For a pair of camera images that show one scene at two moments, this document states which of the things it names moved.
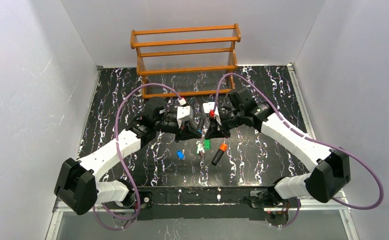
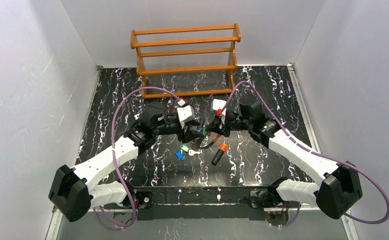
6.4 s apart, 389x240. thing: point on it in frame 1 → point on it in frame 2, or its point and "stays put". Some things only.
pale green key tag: [200, 147] → [191, 152]
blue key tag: [180, 155] stays put
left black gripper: [181, 127] stays put
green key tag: [207, 144] → [184, 148]
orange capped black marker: [223, 147] stays put
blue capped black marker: [200, 125] stays put
